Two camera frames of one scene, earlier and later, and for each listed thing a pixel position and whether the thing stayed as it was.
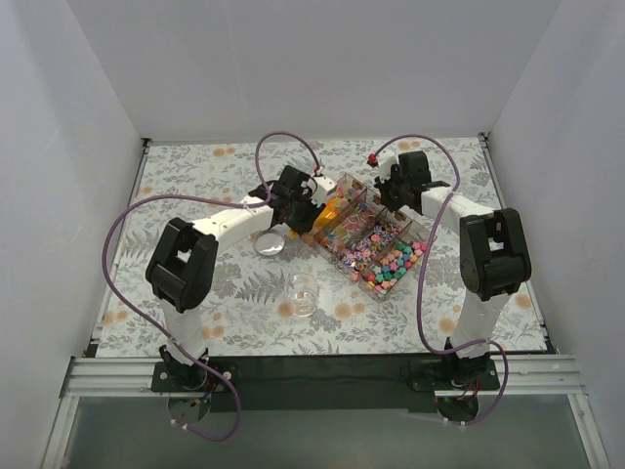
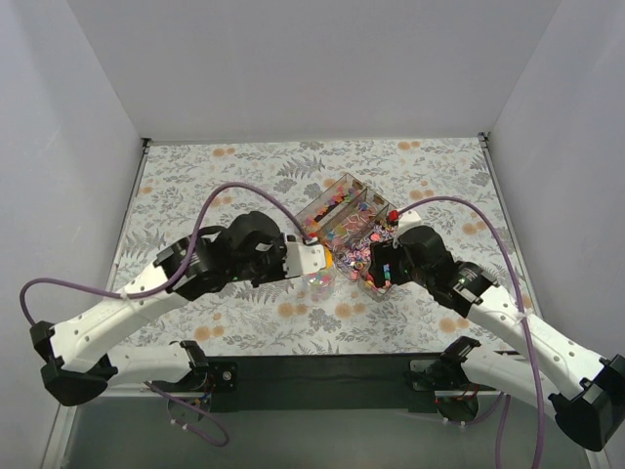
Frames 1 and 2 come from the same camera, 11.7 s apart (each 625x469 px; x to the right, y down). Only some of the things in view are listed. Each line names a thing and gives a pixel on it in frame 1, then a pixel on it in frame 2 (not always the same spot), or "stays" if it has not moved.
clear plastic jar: [302, 292] to [320, 283]
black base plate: [352, 383] stays
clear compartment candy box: [377, 246] stays
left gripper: [303, 215] to [275, 264]
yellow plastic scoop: [324, 218] to [328, 258]
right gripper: [391, 191] to [382, 264]
